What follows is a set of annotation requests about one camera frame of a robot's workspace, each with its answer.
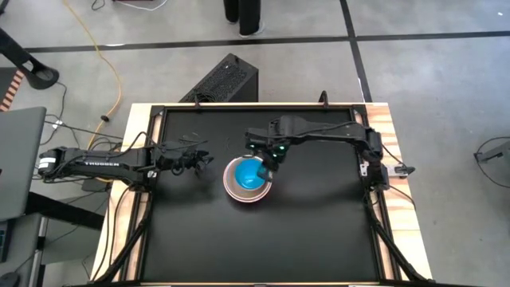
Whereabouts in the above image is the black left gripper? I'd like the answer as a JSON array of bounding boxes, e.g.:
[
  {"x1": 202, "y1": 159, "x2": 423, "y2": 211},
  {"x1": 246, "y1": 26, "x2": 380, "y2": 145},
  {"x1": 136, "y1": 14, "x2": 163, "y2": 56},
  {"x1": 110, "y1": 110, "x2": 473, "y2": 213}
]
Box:
[{"x1": 155, "y1": 140, "x2": 215, "y2": 177}]

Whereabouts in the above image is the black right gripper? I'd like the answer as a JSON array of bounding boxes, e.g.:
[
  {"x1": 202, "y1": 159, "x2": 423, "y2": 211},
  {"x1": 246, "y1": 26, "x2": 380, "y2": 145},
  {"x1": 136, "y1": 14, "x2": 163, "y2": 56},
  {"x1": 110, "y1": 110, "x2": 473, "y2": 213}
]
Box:
[{"x1": 244, "y1": 127, "x2": 288, "y2": 183}]

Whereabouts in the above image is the blue cup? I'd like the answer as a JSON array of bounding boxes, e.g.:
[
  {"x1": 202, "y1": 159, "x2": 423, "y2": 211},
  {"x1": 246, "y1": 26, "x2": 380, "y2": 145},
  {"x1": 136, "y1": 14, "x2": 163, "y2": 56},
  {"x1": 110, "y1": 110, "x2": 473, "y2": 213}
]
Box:
[{"x1": 233, "y1": 158, "x2": 269, "y2": 191}]

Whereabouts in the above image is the pink ceramic bowl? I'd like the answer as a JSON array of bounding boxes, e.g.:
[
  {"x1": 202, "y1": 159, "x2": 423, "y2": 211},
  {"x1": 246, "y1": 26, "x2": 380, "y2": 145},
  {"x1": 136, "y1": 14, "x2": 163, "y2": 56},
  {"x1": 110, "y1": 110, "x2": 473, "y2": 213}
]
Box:
[{"x1": 222, "y1": 154, "x2": 274, "y2": 204}]

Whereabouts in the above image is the black computer tower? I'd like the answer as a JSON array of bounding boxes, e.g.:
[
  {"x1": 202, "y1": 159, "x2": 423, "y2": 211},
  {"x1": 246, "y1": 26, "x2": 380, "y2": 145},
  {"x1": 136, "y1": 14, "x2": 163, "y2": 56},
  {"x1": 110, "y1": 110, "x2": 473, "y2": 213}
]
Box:
[{"x1": 178, "y1": 53, "x2": 260, "y2": 104}]

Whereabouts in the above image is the person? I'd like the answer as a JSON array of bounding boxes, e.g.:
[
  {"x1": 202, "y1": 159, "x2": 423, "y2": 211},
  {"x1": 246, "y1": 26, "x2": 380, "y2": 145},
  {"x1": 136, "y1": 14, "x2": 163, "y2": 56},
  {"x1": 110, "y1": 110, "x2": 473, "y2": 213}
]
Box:
[{"x1": 222, "y1": 0, "x2": 265, "y2": 38}]

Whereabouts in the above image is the grey flat panel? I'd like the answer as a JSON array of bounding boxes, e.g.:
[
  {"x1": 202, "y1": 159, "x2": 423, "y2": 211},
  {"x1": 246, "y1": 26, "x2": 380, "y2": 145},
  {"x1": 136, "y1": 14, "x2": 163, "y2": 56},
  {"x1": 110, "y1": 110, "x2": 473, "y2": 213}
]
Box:
[{"x1": 0, "y1": 106, "x2": 48, "y2": 222}]

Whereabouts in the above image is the orange striped board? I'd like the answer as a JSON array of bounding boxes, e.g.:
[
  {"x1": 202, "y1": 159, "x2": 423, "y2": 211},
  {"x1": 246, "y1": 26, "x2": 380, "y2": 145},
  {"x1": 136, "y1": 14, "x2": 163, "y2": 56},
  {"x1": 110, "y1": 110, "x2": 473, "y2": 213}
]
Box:
[{"x1": 0, "y1": 68, "x2": 26, "y2": 113}]

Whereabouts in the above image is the black curved stand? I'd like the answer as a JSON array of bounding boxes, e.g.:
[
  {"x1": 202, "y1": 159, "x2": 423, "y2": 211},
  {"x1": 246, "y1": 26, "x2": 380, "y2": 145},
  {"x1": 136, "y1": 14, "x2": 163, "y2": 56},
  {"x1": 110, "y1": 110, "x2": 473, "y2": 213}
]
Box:
[{"x1": 0, "y1": 27, "x2": 61, "y2": 91}]

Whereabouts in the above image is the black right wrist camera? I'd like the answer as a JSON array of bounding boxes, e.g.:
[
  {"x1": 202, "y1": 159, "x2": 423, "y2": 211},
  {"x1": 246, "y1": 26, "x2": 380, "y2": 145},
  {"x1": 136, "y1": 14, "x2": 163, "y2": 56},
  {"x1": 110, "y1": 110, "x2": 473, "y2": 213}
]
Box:
[{"x1": 249, "y1": 141, "x2": 286, "y2": 160}]

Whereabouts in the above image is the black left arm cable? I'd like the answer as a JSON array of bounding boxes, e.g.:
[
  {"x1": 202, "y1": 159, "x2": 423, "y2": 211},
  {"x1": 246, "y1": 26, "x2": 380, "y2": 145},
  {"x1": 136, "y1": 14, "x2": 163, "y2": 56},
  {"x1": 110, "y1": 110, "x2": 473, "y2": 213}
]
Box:
[{"x1": 117, "y1": 130, "x2": 210, "y2": 160}]

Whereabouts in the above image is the yellow floor cable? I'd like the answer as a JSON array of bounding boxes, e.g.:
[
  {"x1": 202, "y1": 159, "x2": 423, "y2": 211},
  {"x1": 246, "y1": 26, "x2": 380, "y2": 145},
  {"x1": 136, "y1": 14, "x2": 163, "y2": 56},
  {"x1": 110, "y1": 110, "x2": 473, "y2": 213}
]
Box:
[{"x1": 62, "y1": 0, "x2": 123, "y2": 151}]

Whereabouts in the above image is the black thin floor cable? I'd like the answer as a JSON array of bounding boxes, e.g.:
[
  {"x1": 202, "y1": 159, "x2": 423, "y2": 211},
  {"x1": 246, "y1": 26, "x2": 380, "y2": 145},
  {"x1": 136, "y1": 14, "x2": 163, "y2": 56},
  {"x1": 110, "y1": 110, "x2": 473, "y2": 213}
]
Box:
[{"x1": 39, "y1": 81, "x2": 124, "y2": 147}]

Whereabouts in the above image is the white floor cable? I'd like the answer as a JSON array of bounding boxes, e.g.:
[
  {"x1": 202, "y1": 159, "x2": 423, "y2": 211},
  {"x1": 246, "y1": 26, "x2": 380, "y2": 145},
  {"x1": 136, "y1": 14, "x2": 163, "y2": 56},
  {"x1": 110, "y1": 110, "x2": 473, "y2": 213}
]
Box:
[{"x1": 114, "y1": 0, "x2": 169, "y2": 12}]

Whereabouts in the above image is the black floor cable loop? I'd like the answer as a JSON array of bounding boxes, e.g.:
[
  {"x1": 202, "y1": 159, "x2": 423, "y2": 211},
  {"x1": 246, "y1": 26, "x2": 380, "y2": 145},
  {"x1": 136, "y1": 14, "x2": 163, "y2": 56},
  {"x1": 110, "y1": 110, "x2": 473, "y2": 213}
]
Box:
[{"x1": 473, "y1": 136, "x2": 510, "y2": 189}]

